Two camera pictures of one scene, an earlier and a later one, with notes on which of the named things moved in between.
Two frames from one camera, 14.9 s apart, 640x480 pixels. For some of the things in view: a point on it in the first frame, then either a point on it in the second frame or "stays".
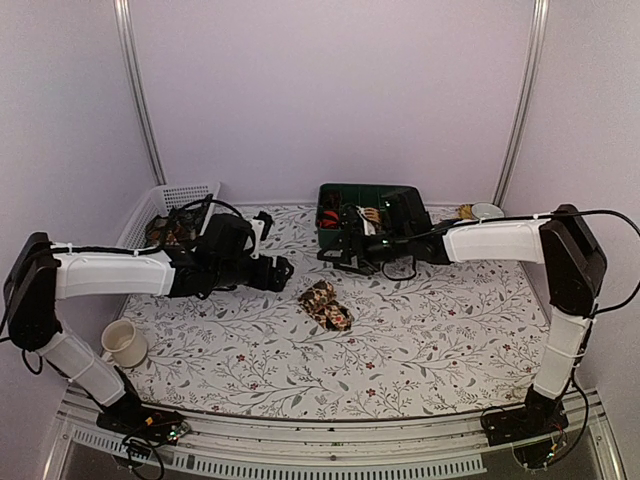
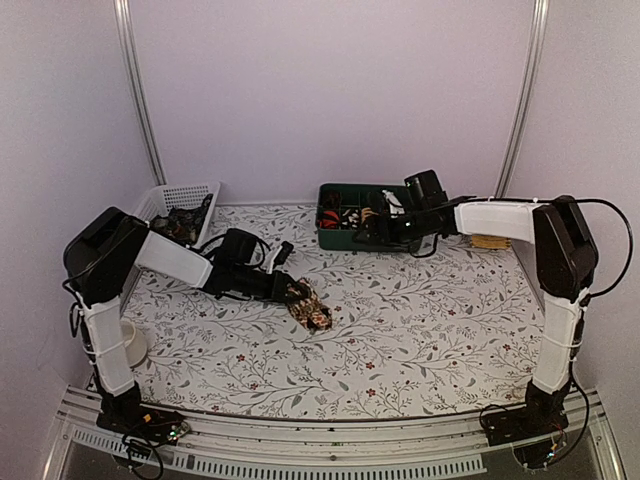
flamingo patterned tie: (320, 301) -> (310, 311)
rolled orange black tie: (329, 220) stays
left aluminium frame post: (122, 10) stays
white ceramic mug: (125, 346) stays
